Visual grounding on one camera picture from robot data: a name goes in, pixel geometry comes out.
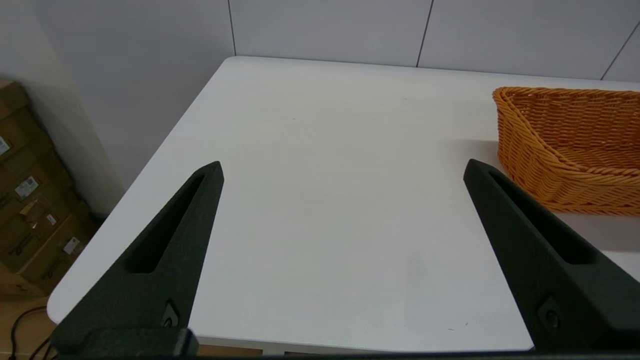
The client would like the orange wicker basket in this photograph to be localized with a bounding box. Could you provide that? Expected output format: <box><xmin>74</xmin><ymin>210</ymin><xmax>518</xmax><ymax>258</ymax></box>
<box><xmin>492</xmin><ymin>86</ymin><xmax>640</xmax><ymax>217</ymax></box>

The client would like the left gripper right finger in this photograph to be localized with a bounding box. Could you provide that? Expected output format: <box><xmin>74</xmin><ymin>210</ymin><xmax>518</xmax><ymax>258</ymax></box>
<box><xmin>463</xmin><ymin>159</ymin><xmax>640</xmax><ymax>351</ymax></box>

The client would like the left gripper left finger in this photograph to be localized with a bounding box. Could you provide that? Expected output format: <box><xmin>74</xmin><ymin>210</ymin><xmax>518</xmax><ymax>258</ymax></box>
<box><xmin>52</xmin><ymin>161</ymin><xmax>225</xmax><ymax>357</ymax></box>

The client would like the black floor cable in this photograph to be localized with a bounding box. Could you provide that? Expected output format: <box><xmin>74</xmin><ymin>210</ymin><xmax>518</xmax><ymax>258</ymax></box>
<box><xmin>10</xmin><ymin>306</ymin><xmax>56</xmax><ymax>360</ymax></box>

